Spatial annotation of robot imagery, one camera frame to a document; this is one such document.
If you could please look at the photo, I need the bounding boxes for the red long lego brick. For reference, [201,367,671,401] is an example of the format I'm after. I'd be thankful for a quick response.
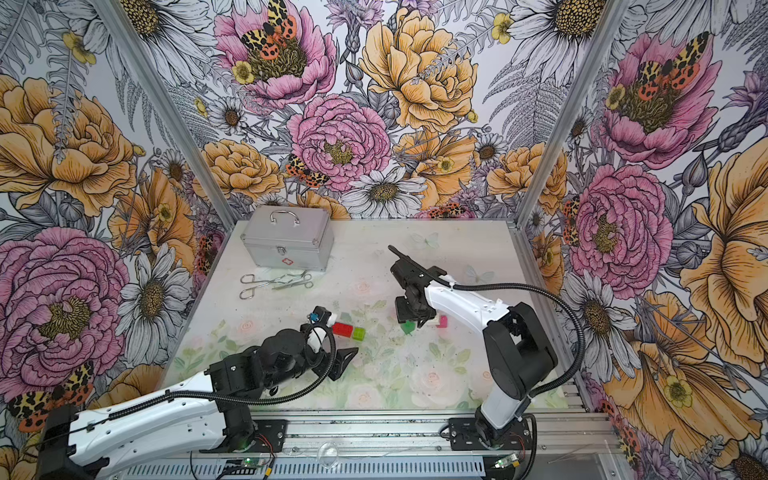
[332,322,354,338]

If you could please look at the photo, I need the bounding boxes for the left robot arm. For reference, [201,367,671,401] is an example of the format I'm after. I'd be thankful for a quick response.
[35,324,358,479]

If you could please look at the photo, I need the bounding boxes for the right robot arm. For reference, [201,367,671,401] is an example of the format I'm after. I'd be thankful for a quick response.
[388,245,572,448]

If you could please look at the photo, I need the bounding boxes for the lime green lego brick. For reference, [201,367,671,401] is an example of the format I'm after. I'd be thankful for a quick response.
[352,327,366,341]

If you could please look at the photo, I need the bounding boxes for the silver scissors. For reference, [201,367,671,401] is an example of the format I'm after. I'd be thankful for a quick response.
[240,272,313,285]

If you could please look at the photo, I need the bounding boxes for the silver metal case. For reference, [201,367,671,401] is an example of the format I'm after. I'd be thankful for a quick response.
[241,206,334,271]

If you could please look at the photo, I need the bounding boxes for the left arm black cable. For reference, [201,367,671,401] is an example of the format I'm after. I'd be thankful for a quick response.
[23,322,338,448]

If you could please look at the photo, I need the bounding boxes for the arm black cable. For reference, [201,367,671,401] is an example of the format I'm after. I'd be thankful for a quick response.
[446,281,586,398]
[23,322,338,448]

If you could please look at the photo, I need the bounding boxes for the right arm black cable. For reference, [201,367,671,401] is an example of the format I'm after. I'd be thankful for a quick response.
[446,281,586,398]

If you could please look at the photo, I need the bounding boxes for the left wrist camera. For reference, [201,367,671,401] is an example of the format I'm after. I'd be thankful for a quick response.
[307,306,338,353]

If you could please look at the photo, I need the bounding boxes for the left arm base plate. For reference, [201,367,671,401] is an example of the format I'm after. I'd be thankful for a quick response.
[201,419,288,454]

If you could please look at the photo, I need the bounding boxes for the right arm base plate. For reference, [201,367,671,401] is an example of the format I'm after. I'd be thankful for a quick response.
[441,417,534,452]

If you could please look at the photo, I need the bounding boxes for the aluminium front rail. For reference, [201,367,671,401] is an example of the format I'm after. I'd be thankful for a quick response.
[117,409,633,479]

